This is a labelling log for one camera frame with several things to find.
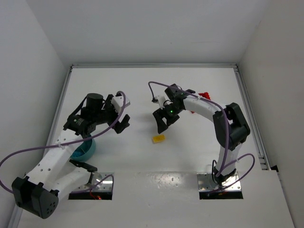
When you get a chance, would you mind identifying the yellow long lego brick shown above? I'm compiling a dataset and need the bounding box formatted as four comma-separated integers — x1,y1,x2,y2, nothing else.
152,134,166,143

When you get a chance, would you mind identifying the blue lego brick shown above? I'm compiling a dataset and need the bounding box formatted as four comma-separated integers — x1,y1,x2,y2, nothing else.
71,151,83,159

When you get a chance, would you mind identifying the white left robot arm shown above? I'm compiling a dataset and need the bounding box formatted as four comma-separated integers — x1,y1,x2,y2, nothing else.
11,91,130,219

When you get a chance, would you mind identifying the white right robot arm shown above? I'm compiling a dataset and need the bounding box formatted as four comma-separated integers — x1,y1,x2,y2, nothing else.
152,84,250,185

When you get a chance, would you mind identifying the red long lego brick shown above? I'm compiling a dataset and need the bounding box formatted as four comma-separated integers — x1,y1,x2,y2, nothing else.
199,92,211,100

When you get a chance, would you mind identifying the teal divided round container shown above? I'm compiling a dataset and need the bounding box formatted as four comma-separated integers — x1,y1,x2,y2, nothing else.
72,139,96,162

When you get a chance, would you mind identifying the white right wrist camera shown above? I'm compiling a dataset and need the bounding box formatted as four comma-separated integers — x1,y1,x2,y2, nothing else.
152,95,167,109

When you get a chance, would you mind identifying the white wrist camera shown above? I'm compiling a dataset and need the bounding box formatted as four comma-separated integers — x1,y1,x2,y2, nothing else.
111,95,131,113
152,95,167,109

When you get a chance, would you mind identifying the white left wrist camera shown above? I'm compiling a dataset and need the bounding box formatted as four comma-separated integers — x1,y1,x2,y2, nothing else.
111,95,131,113

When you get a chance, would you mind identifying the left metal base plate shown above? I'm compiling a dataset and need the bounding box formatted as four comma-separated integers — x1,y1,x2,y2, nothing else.
72,172,114,194

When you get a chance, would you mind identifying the metal base plate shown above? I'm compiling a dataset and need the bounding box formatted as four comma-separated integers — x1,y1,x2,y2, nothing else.
72,172,114,194
197,172,242,191

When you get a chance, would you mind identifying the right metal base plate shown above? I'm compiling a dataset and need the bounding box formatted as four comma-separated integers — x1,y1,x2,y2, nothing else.
197,172,242,191

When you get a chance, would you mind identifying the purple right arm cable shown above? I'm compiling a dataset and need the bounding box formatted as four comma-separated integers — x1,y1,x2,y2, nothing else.
148,81,256,192

